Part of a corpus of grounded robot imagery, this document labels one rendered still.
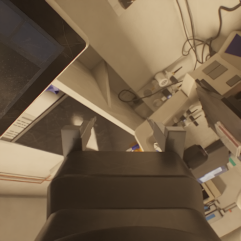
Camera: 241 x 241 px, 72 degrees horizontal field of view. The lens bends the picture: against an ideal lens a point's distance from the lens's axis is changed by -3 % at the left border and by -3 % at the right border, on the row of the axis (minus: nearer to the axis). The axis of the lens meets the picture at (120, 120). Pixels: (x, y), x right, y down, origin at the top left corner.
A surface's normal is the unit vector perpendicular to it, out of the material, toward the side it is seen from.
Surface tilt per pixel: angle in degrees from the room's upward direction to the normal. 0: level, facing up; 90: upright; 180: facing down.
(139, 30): 90
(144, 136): 90
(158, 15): 90
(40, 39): 93
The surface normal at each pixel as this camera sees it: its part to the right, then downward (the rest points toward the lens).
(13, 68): 0.41, 0.69
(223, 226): -0.52, -0.36
